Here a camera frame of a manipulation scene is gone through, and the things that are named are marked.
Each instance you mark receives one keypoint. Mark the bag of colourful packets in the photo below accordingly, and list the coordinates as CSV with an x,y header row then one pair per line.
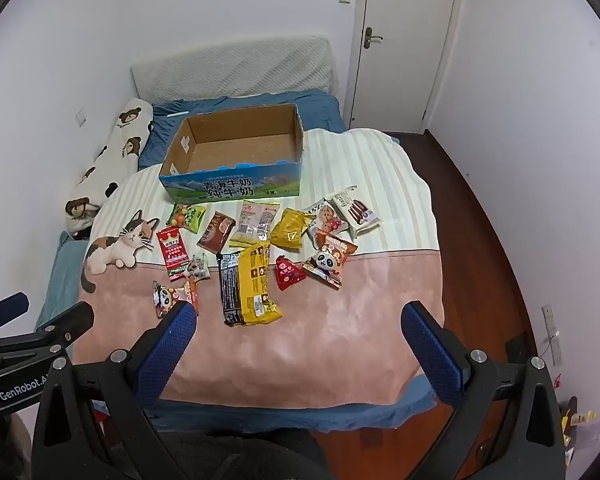
x,y
577,422

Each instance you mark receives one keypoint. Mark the beige oat cookie packet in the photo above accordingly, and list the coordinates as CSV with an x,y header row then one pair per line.
x,y
325,220

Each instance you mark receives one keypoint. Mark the green colourful candy packet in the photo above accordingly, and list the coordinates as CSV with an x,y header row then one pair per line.
x,y
182,216

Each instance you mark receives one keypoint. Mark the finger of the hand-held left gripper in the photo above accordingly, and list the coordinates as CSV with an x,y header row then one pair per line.
x,y
72,322
5,310

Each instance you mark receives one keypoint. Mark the orange panda snack packet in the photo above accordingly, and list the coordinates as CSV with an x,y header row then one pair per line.
x,y
330,260

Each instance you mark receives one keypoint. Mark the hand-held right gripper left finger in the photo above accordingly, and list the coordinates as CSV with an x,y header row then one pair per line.
x,y
172,345

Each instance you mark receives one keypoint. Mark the white pen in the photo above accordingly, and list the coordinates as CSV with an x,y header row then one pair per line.
x,y
176,116

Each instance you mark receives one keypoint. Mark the clear beige snack packet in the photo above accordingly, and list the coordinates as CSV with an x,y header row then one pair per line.
x,y
254,225

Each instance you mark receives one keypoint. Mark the blue bedsheet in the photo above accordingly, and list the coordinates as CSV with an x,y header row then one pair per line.
x,y
325,110

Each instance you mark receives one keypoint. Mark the small silver snack packet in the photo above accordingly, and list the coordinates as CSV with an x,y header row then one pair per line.
x,y
198,266

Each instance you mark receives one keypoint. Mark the white power strip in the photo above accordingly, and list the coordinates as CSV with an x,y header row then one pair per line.
x,y
552,335

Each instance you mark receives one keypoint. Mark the small orange panda packet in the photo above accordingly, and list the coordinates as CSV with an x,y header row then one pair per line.
x,y
167,296

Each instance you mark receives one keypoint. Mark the black snack packet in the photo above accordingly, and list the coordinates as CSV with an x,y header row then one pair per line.
x,y
229,290

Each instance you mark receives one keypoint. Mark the red triangular snack packet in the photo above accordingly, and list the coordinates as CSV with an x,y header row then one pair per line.
x,y
289,272

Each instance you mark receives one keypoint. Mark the large yellow snack packet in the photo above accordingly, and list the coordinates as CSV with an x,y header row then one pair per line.
x,y
257,285

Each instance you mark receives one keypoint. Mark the cat print striped blanket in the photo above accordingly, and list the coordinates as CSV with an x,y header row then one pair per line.
x,y
330,320

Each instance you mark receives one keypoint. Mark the dark cloth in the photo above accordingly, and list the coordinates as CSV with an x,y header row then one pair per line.
x,y
230,455

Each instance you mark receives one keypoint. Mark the brown snack packet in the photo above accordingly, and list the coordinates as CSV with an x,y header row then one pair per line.
x,y
215,231

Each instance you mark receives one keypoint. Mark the blue printed cardboard box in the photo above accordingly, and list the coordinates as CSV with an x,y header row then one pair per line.
x,y
230,187

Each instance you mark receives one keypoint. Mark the white wall socket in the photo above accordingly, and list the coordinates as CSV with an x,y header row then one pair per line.
x,y
81,118

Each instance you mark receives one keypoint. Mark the small yellow snack packet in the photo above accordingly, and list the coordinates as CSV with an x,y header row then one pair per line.
x,y
290,228

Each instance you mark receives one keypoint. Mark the bear print bolster pillow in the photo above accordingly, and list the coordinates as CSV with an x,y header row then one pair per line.
x,y
105,165

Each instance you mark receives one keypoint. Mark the white door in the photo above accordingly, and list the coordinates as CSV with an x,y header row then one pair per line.
x,y
405,35

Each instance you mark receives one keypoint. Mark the grey quilted pillow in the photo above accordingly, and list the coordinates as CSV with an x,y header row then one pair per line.
x,y
235,72

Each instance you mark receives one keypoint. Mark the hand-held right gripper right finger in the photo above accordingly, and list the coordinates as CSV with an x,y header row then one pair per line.
x,y
432,355

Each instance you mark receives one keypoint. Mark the white chocolate biscuit packet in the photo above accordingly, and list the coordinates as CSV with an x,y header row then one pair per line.
x,y
357,212

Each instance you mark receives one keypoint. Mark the long red snack packet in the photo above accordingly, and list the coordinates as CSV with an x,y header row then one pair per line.
x,y
172,252

